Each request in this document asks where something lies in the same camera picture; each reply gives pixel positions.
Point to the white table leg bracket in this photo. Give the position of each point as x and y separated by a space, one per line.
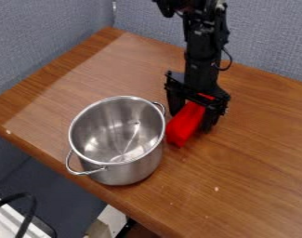
107 225

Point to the stainless steel pot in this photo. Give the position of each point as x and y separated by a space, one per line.
115 136

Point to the white appliance with dark panel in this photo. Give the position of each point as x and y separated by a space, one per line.
19 222

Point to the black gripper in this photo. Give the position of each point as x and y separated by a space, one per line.
197 85

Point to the red rectangular block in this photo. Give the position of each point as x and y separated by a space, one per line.
185 123

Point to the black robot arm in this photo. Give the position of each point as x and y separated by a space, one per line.
206 36

